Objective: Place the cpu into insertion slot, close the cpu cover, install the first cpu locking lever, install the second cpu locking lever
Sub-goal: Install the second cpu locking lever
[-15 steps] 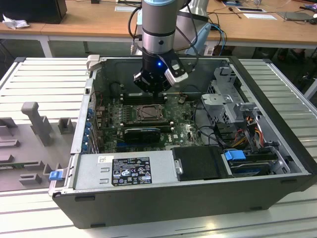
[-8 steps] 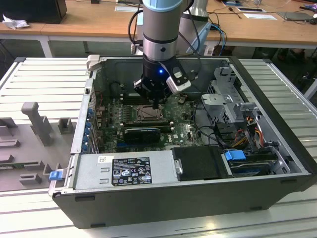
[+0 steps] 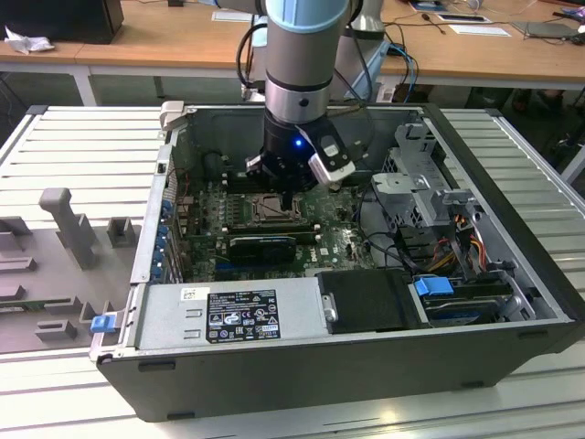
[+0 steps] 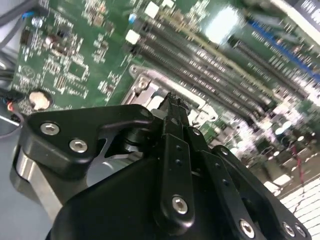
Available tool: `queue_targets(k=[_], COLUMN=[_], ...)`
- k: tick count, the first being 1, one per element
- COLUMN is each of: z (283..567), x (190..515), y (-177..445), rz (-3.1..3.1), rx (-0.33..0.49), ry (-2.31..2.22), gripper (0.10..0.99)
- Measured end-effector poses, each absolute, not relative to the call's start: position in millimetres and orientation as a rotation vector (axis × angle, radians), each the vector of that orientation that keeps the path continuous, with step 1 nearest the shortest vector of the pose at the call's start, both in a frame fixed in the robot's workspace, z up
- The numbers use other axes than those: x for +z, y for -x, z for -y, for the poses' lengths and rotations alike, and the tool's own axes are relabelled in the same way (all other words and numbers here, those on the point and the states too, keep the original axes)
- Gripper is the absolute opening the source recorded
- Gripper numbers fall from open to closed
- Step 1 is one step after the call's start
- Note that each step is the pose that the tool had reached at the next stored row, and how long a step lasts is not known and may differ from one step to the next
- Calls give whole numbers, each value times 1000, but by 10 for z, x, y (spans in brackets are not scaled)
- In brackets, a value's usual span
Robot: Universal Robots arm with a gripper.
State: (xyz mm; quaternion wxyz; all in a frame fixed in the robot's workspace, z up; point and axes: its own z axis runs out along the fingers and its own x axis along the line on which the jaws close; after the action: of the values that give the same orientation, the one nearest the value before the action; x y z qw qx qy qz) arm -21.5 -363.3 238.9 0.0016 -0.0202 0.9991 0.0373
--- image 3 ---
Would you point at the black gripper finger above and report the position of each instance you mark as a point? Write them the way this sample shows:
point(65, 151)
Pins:
point(256, 167)
point(291, 201)

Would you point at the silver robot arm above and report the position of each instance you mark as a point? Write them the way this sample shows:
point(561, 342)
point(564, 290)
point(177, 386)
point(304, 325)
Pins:
point(297, 55)

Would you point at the CPU socket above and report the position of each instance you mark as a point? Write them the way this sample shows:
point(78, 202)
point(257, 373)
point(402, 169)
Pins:
point(256, 217)

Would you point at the blue expansion slot clip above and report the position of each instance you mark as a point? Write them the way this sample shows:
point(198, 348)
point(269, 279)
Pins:
point(159, 270)
point(166, 211)
point(162, 241)

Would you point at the black cylindrical component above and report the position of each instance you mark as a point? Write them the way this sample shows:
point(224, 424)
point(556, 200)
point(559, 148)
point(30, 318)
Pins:
point(213, 167)

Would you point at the green motherboard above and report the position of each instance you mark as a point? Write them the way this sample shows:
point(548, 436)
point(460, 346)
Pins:
point(333, 238)

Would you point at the black graphics card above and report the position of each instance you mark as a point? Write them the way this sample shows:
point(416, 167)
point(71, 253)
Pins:
point(262, 249)

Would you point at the grey case release latch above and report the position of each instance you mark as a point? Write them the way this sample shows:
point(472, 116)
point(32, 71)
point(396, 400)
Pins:
point(173, 114)

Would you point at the grey metal drive cage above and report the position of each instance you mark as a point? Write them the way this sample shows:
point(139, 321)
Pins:
point(402, 187)

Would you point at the white power adapter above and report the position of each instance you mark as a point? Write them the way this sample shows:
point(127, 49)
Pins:
point(386, 93)

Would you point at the black power supply label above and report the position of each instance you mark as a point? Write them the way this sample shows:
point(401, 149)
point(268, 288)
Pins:
point(242, 315)

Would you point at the black plastic shroud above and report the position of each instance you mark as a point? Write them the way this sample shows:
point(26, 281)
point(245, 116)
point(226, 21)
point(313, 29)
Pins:
point(365, 302)

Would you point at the white barcode sticker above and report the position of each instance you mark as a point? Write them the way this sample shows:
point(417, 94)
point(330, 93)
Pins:
point(194, 294)

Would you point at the white paper strip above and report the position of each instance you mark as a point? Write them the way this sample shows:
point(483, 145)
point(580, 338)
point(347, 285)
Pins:
point(230, 16)

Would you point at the wooden desk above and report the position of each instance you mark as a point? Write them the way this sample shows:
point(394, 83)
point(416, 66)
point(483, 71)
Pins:
point(183, 41)

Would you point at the grey power supply unit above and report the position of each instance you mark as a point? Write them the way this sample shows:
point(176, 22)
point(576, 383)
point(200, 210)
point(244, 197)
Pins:
point(164, 315)

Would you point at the black open PC case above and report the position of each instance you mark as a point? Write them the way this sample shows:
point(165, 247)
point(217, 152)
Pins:
point(320, 379)

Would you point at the blue booklet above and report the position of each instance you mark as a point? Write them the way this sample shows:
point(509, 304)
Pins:
point(427, 5)

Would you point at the dark hard disk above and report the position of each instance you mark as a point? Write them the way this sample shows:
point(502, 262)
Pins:
point(461, 308)

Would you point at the grey parts rack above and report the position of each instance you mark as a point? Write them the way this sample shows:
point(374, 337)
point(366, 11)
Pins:
point(68, 274)

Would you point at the blue case latch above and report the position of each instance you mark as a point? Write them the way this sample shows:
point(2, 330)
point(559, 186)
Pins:
point(103, 324)

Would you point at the white paper sheet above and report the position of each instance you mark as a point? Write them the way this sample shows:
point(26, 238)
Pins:
point(480, 30)

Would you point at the black box on desk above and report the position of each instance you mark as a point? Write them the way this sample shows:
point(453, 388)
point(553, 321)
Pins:
point(59, 20)

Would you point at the grey metal disk bay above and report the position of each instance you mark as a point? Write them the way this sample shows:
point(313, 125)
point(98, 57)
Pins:
point(521, 302)

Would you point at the crumpled white paper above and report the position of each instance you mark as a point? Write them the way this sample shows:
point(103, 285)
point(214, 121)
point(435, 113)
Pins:
point(27, 42)

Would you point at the green RAM stick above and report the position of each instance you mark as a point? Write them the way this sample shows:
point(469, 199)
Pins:
point(20, 303)

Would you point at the dark grey laptop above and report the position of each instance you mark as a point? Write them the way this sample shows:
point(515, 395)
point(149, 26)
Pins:
point(548, 31)

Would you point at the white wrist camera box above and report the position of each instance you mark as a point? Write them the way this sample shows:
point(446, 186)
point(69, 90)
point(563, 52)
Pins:
point(331, 169)

